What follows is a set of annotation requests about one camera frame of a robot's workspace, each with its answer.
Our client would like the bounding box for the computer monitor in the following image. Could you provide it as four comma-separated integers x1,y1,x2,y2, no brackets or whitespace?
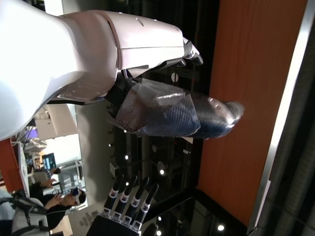
42,152,58,170

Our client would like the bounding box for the black glossy cabinet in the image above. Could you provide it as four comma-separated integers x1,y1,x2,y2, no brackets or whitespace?
145,188,248,236

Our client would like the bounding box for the black haired person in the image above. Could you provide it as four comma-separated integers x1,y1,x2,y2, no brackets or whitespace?
27,168,62,197

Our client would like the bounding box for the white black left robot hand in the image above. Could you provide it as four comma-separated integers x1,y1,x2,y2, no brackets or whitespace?
0,0,245,143

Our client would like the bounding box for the person wearing headset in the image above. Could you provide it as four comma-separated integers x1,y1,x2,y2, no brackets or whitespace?
36,187,87,223

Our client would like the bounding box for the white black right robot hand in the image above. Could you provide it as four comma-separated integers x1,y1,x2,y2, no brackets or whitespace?
86,174,160,236

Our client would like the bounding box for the grey backpack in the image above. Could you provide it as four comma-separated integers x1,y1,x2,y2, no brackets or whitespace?
0,190,51,236

